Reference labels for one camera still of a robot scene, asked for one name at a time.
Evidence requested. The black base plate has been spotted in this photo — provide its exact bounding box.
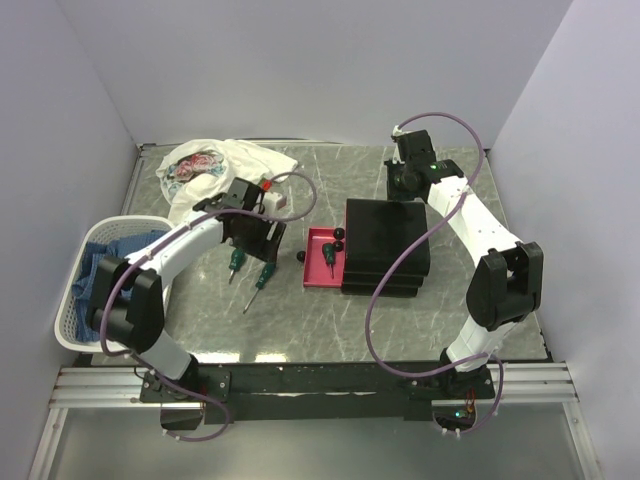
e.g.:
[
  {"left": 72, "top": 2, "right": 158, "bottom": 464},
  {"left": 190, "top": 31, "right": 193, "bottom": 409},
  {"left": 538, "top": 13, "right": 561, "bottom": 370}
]
[{"left": 139, "top": 362, "right": 496, "bottom": 426}]

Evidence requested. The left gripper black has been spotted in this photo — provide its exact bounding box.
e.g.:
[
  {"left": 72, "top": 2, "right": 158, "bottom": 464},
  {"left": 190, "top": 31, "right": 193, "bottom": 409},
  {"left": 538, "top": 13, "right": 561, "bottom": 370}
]
[{"left": 229, "top": 211, "right": 285, "bottom": 264}]

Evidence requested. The white laundry basket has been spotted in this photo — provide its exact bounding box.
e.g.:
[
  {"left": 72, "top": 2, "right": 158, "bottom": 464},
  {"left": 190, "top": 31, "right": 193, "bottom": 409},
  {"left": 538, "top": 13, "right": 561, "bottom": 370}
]
[{"left": 54, "top": 215, "right": 173, "bottom": 353}]

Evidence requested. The green stubby screwdriver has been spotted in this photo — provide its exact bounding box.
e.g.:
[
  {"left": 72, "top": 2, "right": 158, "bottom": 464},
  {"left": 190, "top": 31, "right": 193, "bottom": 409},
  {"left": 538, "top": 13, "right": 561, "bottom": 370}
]
[{"left": 228, "top": 248, "right": 246, "bottom": 284}]

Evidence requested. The aluminium rail frame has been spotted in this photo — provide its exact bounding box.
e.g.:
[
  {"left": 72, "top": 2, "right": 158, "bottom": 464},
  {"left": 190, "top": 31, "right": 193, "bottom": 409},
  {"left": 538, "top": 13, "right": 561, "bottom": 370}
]
[{"left": 49, "top": 363, "right": 579, "bottom": 409}]

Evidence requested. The blue checked shirt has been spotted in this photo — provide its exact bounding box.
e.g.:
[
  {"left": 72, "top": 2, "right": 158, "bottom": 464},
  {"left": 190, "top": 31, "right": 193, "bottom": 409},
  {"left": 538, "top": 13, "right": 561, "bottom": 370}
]
[{"left": 71, "top": 229, "right": 164, "bottom": 343}]

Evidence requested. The green long screwdriver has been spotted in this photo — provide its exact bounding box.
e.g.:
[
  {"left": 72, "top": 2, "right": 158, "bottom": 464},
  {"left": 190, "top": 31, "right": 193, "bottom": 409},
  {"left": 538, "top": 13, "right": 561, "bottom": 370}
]
[{"left": 242, "top": 262, "right": 276, "bottom": 314}]

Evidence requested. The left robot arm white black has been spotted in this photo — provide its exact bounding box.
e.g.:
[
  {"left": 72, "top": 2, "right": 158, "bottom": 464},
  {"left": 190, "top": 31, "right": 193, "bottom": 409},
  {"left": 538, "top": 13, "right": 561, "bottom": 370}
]
[{"left": 86, "top": 178, "right": 286, "bottom": 402}]

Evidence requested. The black drawer cabinet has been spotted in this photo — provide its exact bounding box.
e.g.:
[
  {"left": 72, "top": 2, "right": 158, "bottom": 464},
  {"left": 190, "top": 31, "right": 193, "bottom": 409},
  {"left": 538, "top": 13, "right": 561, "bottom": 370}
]
[{"left": 341, "top": 198, "right": 431, "bottom": 298}]

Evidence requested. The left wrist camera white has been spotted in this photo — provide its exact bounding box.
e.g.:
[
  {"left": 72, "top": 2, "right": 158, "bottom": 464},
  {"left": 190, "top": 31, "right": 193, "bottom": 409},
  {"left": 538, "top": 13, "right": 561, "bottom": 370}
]
[{"left": 258, "top": 179, "right": 287, "bottom": 216}]

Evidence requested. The pink bottom drawer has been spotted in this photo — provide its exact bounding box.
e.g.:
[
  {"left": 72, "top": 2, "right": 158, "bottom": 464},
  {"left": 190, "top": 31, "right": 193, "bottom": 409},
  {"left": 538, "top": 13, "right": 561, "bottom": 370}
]
[{"left": 303, "top": 227, "right": 346, "bottom": 288}]

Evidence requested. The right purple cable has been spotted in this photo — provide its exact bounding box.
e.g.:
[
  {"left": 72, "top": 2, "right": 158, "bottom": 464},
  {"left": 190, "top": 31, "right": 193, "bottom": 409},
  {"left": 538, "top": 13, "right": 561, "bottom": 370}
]
[{"left": 366, "top": 112, "right": 505, "bottom": 436}]

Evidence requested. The white floral t-shirt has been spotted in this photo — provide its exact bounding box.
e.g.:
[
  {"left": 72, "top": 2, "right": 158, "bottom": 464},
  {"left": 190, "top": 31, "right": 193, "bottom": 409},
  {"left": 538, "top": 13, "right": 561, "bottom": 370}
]
[{"left": 156, "top": 139, "right": 298, "bottom": 225}]

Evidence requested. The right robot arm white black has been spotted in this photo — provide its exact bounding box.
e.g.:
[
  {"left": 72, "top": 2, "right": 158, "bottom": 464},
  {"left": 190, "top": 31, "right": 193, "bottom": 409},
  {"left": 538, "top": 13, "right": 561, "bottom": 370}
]
[{"left": 385, "top": 129, "right": 544, "bottom": 399}]

